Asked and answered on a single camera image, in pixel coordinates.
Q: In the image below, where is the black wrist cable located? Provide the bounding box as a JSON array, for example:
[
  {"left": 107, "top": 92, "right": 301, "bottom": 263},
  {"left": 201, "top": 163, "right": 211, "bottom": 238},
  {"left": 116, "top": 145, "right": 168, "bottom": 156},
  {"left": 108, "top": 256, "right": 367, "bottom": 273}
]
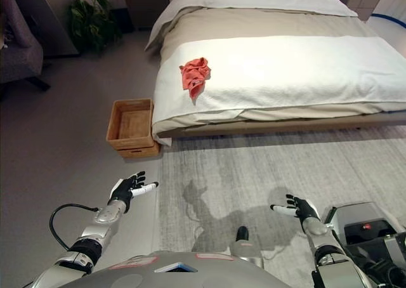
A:
[{"left": 49, "top": 203, "right": 100, "bottom": 251}]

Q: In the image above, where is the wooden nightstand with lamp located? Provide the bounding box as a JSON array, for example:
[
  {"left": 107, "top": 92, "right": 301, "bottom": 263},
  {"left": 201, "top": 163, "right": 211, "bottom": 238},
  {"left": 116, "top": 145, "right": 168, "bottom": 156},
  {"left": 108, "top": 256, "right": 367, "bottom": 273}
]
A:
[{"left": 124, "top": 0, "right": 169, "bottom": 31}]

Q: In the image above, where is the purple grey armchair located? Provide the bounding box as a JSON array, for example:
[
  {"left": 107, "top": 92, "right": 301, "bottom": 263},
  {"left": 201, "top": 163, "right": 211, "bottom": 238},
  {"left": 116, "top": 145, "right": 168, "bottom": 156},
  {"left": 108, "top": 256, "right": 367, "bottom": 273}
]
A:
[{"left": 0, "top": 0, "right": 52, "bottom": 94}]

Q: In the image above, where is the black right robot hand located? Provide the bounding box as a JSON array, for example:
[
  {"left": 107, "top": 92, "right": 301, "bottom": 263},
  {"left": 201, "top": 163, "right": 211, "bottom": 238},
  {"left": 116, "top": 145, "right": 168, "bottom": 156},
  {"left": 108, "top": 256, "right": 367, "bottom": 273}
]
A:
[{"left": 270, "top": 194, "right": 320, "bottom": 221}]

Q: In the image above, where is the brown wicker basket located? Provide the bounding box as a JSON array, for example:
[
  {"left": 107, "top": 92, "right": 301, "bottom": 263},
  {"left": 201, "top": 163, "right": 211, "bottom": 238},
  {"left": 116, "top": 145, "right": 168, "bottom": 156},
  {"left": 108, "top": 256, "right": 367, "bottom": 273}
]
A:
[{"left": 105, "top": 98, "right": 161, "bottom": 159}]

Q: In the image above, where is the white bed blanket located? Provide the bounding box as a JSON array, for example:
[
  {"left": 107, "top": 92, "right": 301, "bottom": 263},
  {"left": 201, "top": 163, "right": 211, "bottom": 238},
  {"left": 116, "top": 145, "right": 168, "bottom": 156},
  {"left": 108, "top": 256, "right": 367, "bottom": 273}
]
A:
[{"left": 151, "top": 35, "right": 406, "bottom": 134}]

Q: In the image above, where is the black and silver equipment cart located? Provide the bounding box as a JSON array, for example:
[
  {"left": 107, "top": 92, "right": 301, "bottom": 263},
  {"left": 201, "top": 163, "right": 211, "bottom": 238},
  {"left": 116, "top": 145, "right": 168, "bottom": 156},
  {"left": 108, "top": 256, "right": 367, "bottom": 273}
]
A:
[{"left": 322, "top": 201, "right": 406, "bottom": 288}]

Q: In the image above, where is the red cloth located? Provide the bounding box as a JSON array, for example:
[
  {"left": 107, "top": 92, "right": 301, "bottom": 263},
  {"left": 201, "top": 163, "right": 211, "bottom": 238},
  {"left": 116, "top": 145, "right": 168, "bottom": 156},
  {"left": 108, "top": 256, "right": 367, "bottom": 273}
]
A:
[{"left": 179, "top": 56, "right": 213, "bottom": 100}]

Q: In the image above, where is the beige bed frame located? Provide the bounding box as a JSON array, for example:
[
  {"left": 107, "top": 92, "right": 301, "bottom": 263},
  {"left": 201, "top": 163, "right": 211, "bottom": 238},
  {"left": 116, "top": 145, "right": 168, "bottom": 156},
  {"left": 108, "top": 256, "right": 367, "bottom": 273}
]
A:
[{"left": 157, "top": 110, "right": 406, "bottom": 140}]

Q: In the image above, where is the bed with white blanket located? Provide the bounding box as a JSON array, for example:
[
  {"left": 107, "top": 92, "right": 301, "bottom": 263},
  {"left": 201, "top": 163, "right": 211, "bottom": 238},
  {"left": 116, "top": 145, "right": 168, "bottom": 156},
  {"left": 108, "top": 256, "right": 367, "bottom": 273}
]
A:
[{"left": 157, "top": 6, "right": 406, "bottom": 139}]

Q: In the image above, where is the grey robot torso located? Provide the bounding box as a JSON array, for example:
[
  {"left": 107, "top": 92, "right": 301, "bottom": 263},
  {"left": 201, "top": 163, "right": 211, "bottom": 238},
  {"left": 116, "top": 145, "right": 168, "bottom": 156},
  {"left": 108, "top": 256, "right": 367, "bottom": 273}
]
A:
[{"left": 62, "top": 251, "right": 288, "bottom": 288}]

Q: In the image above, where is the green potted plant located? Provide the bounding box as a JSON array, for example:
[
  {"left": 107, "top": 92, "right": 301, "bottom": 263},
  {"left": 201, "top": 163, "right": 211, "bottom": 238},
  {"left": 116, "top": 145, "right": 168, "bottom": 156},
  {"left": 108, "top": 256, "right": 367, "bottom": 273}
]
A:
[{"left": 67, "top": 0, "right": 122, "bottom": 53}]

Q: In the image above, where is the silver right robot leg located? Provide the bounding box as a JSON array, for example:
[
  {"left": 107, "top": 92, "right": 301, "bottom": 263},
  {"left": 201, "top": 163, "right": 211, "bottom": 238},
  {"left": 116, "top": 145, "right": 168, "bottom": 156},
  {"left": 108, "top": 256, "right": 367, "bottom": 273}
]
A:
[{"left": 228, "top": 225, "right": 265, "bottom": 268}]

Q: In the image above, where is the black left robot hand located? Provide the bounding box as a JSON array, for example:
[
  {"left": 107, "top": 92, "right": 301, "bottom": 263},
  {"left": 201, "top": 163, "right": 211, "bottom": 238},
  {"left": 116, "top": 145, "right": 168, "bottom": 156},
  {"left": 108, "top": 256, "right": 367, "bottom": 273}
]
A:
[{"left": 107, "top": 171, "right": 159, "bottom": 213}]

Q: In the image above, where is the blue hose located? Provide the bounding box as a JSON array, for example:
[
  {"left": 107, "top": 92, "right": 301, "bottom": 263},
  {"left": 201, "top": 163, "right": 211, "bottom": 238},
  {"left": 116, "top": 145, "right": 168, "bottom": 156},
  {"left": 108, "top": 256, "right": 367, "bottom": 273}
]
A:
[{"left": 370, "top": 13, "right": 406, "bottom": 35}]

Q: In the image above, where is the grey patterned rug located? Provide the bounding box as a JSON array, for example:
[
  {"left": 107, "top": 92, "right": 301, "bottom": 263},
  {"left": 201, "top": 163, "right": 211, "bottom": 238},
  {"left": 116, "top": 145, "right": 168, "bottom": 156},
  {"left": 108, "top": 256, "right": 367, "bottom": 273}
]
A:
[{"left": 151, "top": 125, "right": 406, "bottom": 288}]

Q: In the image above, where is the dark tall cabinet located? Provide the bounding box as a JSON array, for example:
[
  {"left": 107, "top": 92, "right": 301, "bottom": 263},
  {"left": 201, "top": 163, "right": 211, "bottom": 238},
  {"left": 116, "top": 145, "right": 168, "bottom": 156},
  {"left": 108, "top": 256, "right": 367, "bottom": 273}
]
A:
[{"left": 14, "top": 0, "right": 79, "bottom": 59}]

